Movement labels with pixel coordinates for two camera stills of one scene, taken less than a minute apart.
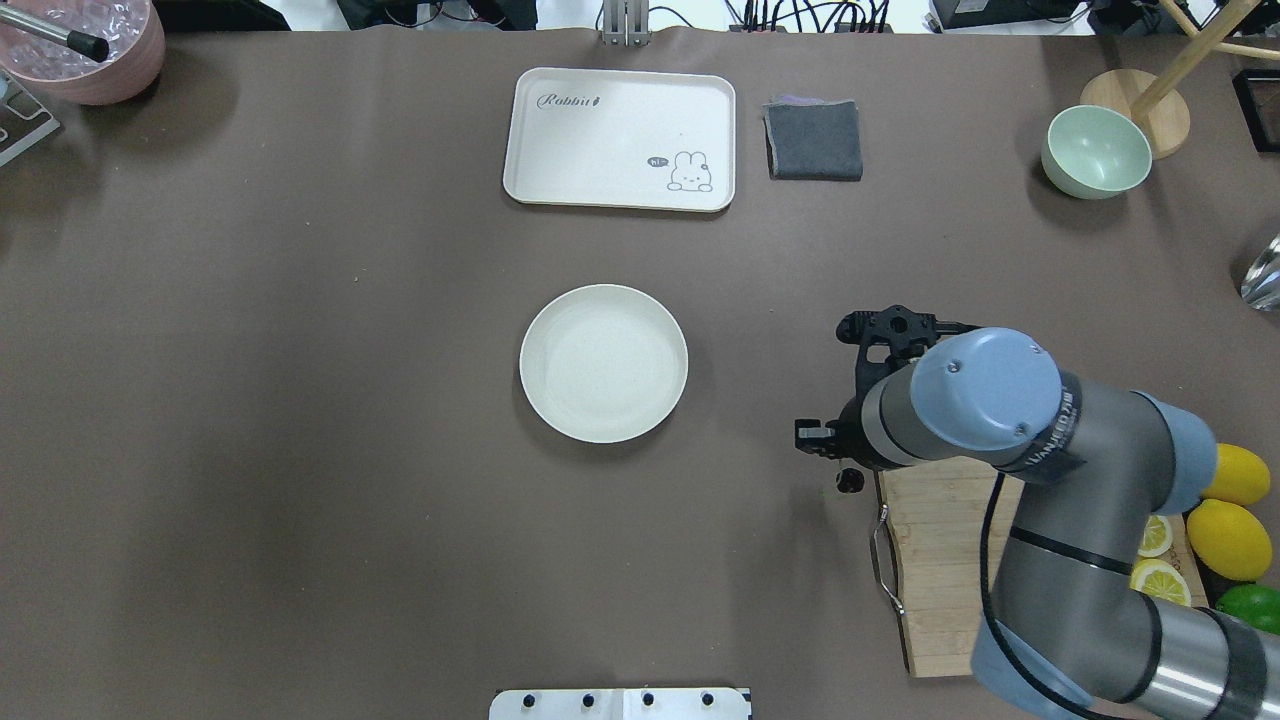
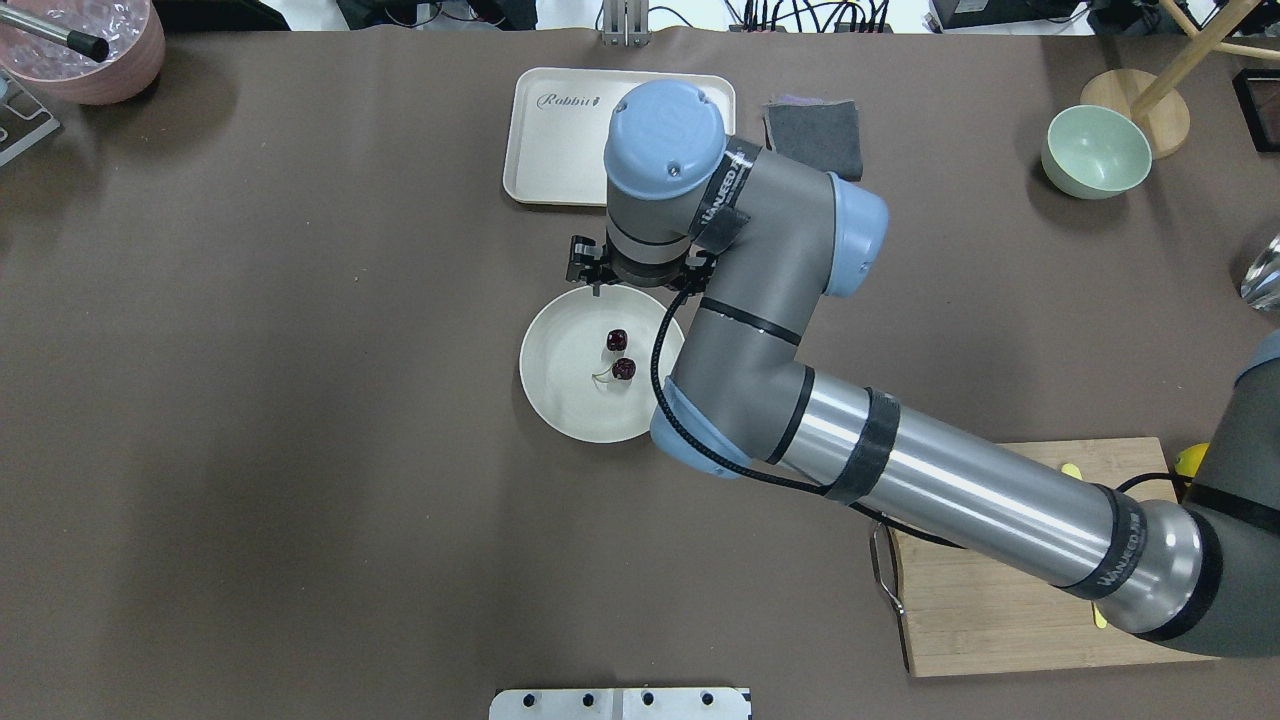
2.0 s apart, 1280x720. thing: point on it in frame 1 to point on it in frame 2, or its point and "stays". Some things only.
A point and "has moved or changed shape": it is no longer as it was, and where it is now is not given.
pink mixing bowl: (135, 35) stays
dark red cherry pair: (850, 480) has moved or changed shape
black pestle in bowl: (85, 44) stays
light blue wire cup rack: (24, 119) stays
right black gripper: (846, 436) to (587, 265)
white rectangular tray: (621, 139) stays
